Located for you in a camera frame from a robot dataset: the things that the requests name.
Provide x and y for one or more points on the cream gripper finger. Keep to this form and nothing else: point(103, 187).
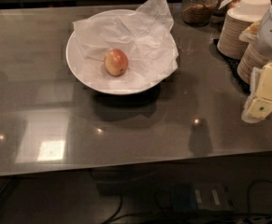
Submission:
point(264, 91)
point(246, 115)

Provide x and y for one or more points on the red yellow apple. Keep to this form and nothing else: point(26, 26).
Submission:
point(116, 62)

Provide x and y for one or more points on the lower stack of paper plates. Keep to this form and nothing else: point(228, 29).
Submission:
point(250, 59)

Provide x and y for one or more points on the tall stack of paper plates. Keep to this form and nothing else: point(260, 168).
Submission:
point(234, 24)

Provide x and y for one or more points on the glass jar with grains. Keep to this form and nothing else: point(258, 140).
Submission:
point(197, 12)

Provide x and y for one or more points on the dark box with labels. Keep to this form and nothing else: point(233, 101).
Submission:
point(200, 197)

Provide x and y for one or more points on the white crumpled paper sheet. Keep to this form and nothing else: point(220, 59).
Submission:
point(135, 41)

